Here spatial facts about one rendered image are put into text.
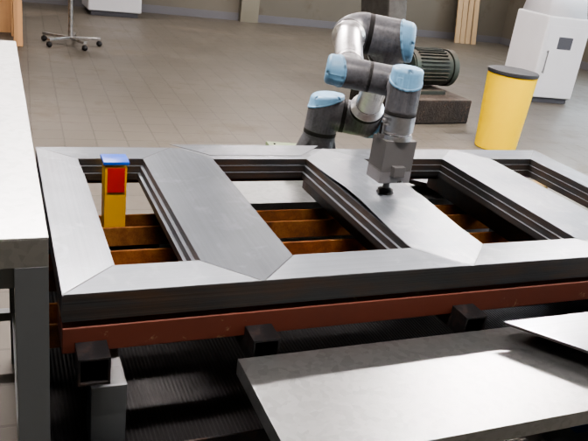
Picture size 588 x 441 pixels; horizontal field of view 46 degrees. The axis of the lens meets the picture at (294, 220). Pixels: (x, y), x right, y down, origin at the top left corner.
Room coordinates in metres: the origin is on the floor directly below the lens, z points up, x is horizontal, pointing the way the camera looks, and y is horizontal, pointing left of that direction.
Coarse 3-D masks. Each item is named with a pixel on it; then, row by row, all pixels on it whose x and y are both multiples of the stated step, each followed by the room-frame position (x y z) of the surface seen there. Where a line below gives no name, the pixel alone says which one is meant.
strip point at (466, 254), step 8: (416, 248) 1.30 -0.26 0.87; (424, 248) 1.30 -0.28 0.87; (432, 248) 1.31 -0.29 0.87; (440, 248) 1.31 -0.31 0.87; (448, 248) 1.32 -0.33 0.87; (456, 248) 1.32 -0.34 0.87; (464, 248) 1.33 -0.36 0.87; (472, 248) 1.34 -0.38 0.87; (480, 248) 1.34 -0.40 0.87; (448, 256) 1.28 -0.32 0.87; (456, 256) 1.28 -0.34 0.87; (464, 256) 1.29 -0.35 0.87; (472, 256) 1.30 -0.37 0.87; (472, 264) 1.26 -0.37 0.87
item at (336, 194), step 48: (144, 192) 1.51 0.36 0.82; (336, 192) 1.61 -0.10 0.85; (480, 192) 1.80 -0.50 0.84; (576, 192) 1.93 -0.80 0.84; (48, 240) 1.19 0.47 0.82; (384, 240) 1.38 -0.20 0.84; (192, 288) 1.01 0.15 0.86; (240, 288) 1.05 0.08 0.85; (288, 288) 1.09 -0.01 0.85; (336, 288) 1.13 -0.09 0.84; (384, 288) 1.17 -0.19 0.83; (432, 288) 1.22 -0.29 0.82
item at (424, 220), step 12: (384, 216) 1.44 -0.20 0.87; (396, 216) 1.45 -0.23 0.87; (408, 216) 1.46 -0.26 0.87; (420, 216) 1.47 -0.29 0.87; (432, 216) 1.48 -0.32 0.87; (444, 216) 1.49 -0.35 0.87; (396, 228) 1.39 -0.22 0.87; (408, 228) 1.39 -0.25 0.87; (420, 228) 1.41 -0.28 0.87; (432, 228) 1.42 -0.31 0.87; (444, 228) 1.43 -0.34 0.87
